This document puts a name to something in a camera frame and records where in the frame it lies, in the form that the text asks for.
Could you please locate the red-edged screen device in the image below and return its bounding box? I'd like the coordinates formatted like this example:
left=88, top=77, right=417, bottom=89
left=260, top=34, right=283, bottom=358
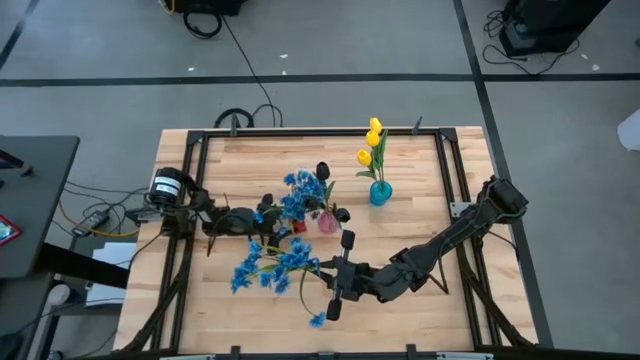
left=0, top=214, right=23, bottom=247

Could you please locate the black equipment box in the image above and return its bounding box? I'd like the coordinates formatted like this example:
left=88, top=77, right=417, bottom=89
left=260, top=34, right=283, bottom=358
left=172, top=0, right=250, bottom=16

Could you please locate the long black floor cable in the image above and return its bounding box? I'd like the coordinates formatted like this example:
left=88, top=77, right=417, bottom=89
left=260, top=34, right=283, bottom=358
left=219, top=13, right=279, bottom=129

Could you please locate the white sheet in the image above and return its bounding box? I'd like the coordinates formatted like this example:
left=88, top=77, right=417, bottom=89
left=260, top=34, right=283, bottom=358
left=616, top=108, right=640, bottom=152

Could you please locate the teal glass vase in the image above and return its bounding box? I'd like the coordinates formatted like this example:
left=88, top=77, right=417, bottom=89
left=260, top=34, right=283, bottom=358
left=368, top=180, right=394, bottom=207

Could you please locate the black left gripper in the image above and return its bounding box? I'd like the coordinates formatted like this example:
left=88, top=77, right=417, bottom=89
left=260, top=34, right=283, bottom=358
left=214, top=192, right=297, bottom=248

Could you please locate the black computer tower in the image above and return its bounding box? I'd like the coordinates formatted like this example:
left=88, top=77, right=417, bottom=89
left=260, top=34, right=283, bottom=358
left=498, top=0, right=612, bottom=58

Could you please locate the white round object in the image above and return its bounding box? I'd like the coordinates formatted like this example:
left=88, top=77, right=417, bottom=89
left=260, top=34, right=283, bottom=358
left=46, top=283, right=72, bottom=307

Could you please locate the pink ribbed glass vase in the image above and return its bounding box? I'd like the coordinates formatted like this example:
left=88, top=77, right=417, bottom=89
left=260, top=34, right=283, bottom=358
left=317, top=209, right=341, bottom=236

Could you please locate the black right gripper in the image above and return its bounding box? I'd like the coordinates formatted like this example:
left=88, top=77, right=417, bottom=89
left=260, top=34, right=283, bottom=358
left=318, top=229, right=387, bottom=322

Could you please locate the white paper stack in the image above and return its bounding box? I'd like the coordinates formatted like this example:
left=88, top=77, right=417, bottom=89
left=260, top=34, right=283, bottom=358
left=84, top=241, right=135, bottom=308

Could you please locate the black aluminium table frame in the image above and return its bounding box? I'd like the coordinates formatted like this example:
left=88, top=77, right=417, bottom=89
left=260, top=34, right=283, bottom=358
left=117, top=115, right=539, bottom=360

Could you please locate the coiled black cable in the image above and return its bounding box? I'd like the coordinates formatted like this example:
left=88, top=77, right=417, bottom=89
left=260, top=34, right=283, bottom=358
left=181, top=8, right=224, bottom=41

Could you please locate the looped black cable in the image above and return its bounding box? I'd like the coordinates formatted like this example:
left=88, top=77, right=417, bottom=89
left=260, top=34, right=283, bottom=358
left=213, top=103, right=284, bottom=129

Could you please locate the black desk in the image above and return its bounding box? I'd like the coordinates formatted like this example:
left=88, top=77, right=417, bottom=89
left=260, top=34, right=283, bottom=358
left=0, top=134, right=80, bottom=280

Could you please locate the yellow artificial tulip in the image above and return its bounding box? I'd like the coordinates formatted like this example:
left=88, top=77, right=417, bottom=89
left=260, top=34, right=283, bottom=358
left=355, top=148, right=384, bottom=184
left=365, top=129, right=389, bottom=184
left=368, top=116, right=390, bottom=184

